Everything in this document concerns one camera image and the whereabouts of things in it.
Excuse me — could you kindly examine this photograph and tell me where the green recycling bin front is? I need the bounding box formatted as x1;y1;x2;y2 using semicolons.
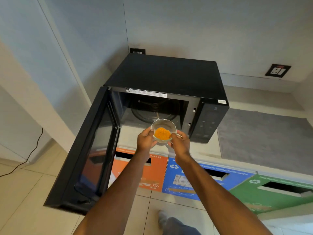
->
229;174;313;215

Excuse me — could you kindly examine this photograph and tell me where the person's grey sock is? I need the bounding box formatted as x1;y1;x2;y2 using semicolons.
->
158;210;169;229

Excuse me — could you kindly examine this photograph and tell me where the person's right forearm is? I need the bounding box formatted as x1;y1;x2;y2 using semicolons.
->
176;154;273;235

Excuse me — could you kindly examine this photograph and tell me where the orange waste bin front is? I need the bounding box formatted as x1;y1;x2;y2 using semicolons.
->
108;147;169;193

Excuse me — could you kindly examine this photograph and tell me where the person's left forearm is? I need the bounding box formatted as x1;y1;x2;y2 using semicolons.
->
73;151;150;235

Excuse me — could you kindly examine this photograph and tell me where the black wall socket with switch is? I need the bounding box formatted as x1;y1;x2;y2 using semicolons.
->
265;64;291;78

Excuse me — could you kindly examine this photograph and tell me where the person's leg in jeans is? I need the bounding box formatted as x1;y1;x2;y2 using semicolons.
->
162;217;202;235

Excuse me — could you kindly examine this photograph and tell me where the grey counter mat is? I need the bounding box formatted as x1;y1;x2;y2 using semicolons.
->
217;108;313;176

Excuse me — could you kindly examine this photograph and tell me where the black microwave door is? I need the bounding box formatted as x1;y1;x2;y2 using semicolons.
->
44;86;121;215

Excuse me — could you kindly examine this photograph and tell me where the orange food in bowl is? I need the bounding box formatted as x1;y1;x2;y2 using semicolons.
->
154;127;171;141

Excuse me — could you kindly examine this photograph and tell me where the black microwave oven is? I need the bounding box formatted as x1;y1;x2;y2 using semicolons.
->
104;53;230;144

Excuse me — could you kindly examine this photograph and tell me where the person's left hand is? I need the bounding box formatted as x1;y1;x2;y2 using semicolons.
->
136;127;158;156

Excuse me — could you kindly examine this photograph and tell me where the blue recycling bin front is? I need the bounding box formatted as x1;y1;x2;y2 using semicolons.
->
162;157;257;201

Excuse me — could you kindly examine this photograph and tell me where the small clear glass bowl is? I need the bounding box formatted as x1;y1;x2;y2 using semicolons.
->
150;119;177;144

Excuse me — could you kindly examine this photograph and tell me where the glass microwave turntable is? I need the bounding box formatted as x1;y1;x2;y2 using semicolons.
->
131;103;178;123

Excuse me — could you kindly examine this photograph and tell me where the black power cable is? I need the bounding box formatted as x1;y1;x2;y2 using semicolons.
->
0;127;44;178

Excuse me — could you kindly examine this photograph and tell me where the person's right hand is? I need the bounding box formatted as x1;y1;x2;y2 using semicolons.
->
167;130;191;164

